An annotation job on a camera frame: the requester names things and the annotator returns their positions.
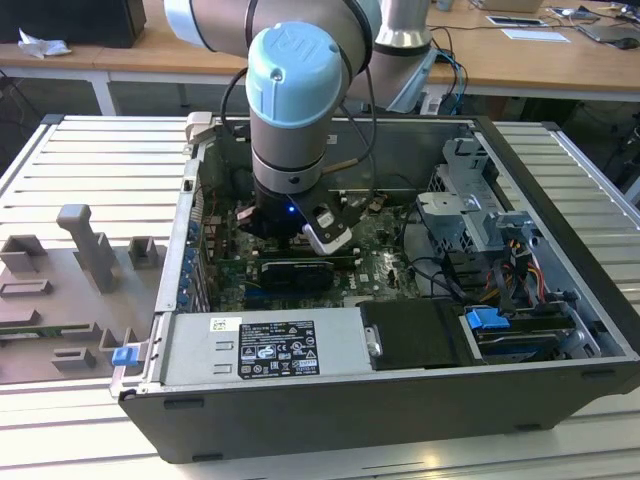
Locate copper coloured tube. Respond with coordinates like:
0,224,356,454
322,158,359,175

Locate grey power supply with label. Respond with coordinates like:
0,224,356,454
142,305,374,387

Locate black hard disk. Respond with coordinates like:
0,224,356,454
472,319,575,365

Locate green RAM stick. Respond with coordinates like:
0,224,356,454
0,325,69,341

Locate wooden desk white frame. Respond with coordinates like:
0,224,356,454
0,42,111,117
93,0,640,121

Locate blue cable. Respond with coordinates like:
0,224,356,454
439,47,470,119

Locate black box on desk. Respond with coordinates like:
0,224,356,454
0,0,148,50

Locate pale blue teach pendant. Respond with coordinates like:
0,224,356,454
387,49,440,115

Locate black graphics card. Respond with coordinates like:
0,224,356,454
258,257,335,294

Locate grey metal drive cage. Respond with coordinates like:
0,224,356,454
413,135,544,255

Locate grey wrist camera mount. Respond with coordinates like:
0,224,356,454
233,204,260,232

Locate silver metal handle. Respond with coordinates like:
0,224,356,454
363,323,385,357

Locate green motherboard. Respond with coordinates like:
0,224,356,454
199,192,444,311

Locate grey parts rack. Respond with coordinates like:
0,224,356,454
0,202,170,386

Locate black flat cables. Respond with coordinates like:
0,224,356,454
489,257,519,316

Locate grey black PC case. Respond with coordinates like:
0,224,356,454
108,112,640,466

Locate black plastic shroud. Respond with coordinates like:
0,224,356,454
358,298,475,372

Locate orange yellow red wires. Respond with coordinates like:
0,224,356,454
519,259,549,301

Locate flat tablet with white rim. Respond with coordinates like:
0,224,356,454
486,14,547,29

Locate white paper sheet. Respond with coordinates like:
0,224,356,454
500,27,571,45

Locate blue disk carrier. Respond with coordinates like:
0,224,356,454
463,307,512,331

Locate dark grey laptop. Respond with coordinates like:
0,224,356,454
577,22,640,47

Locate black curved cable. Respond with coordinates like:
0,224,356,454
399,204,481,306

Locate grey case latch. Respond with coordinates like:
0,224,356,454
183,110,217,147

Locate crumpled white paper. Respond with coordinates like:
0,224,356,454
17,27,72,62

